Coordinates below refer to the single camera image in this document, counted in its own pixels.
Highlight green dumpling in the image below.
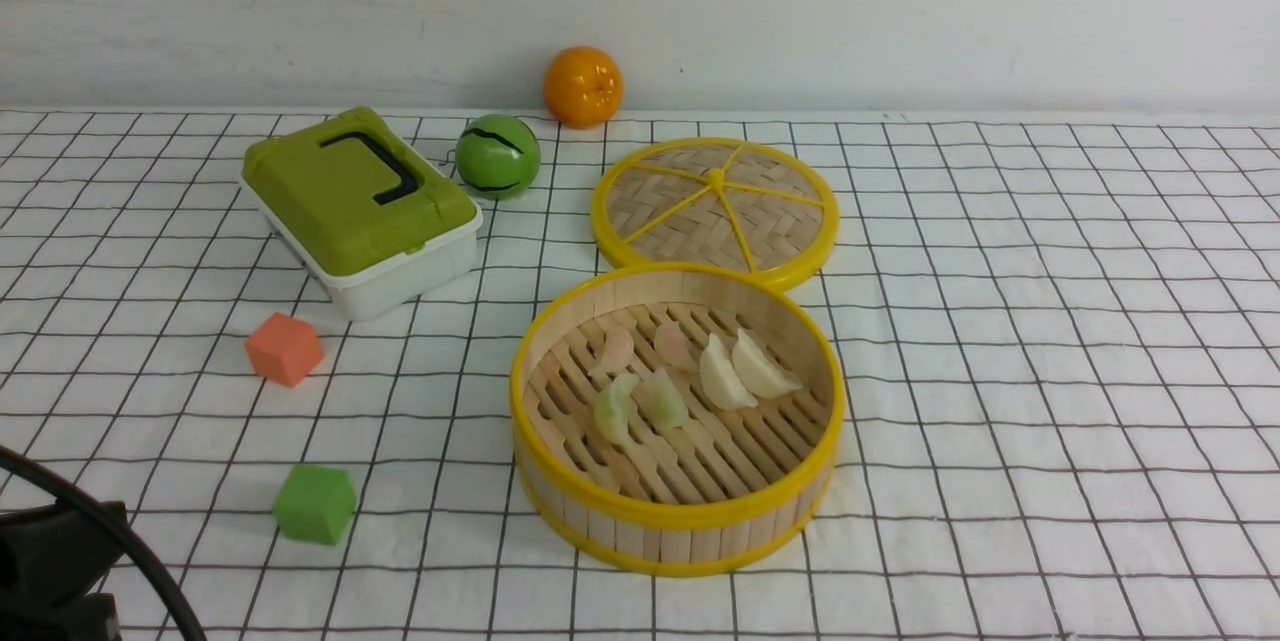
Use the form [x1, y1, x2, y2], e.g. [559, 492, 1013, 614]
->
[640, 367, 691, 432]
[591, 372, 640, 447]

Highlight white dumpling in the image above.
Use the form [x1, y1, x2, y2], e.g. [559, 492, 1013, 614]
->
[698, 334, 758, 409]
[730, 328, 805, 399]

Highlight orange fruit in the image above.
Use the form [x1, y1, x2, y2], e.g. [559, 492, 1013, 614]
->
[541, 47, 625, 129]

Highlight white black grid tablecloth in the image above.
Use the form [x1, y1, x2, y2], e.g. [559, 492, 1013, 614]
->
[1, 109, 1279, 640]

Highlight green cube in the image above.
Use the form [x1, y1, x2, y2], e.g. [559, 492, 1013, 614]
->
[271, 463, 357, 546]

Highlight orange cube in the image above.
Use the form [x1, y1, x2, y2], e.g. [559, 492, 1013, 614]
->
[244, 313, 325, 389]

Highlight pink dumpling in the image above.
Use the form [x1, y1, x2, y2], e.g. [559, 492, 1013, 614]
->
[588, 328, 635, 377]
[652, 319, 699, 374]

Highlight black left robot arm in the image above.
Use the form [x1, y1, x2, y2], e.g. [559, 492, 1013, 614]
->
[1, 503, 124, 640]

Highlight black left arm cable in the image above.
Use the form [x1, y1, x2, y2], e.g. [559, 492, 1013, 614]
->
[0, 447, 207, 641]

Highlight bamboo steamer lid yellow rim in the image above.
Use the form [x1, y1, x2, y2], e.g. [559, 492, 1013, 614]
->
[590, 138, 841, 290]

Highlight green white lidded box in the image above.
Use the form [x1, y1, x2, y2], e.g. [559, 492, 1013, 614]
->
[239, 107, 483, 322]

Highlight bamboo steamer tray yellow rim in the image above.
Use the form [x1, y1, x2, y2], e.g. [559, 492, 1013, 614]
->
[509, 264, 846, 576]

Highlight green ball black stripe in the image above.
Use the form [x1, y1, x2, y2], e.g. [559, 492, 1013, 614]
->
[454, 114, 541, 200]

